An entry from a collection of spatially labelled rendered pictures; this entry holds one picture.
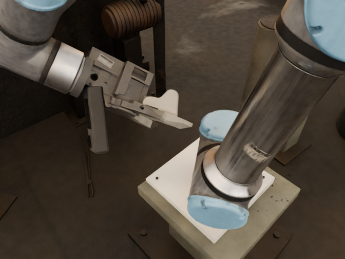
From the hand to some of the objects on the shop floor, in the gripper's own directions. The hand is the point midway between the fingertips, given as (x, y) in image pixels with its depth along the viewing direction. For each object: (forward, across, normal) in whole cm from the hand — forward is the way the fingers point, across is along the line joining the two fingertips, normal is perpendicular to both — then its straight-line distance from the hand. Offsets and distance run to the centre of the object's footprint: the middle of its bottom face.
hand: (172, 129), depth 60 cm
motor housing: (+23, +91, -20) cm, 96 cm away
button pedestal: (+75, +46, -21) cm, 91 cm away
